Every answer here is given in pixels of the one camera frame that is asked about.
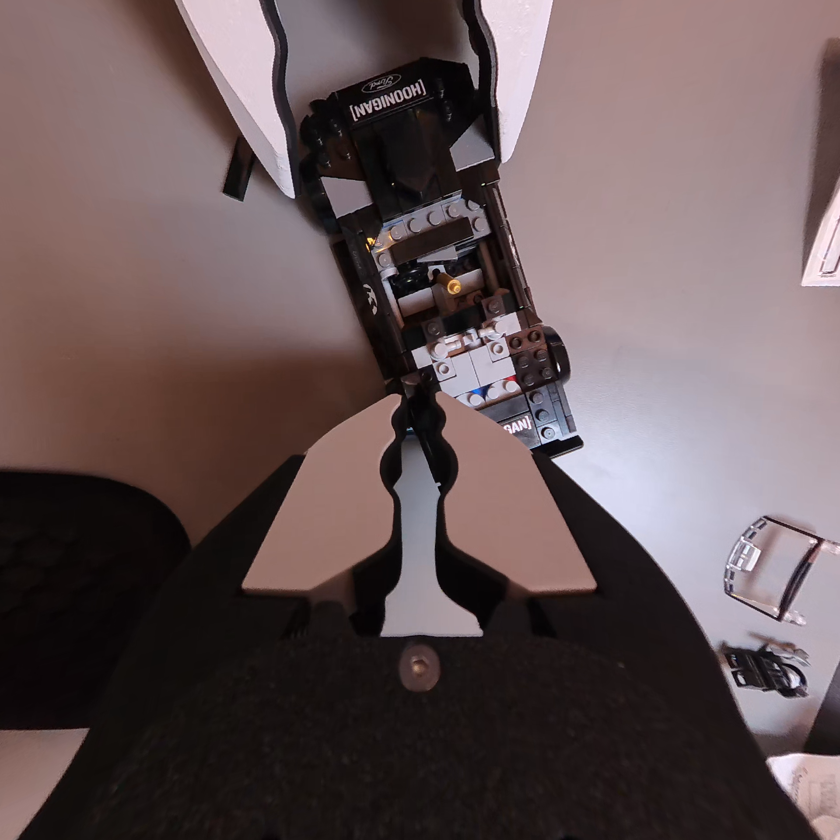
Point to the black lego car model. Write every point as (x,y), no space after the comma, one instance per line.
(420,171)

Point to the white paper bags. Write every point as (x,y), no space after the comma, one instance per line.
(807,794)

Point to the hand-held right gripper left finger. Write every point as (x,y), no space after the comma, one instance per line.
(322,512)

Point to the black mesh pad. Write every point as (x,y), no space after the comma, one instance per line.
(79,591)

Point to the white sticker sheet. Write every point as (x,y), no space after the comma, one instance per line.
(824,230)

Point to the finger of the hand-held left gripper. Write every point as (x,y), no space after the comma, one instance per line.
(236,66)
(519,66)

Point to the black lego tile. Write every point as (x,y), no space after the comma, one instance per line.
(238,168)

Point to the clear lego windshield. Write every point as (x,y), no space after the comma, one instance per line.
(781,565)

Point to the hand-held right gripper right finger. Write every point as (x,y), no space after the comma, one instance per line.
(519,512)

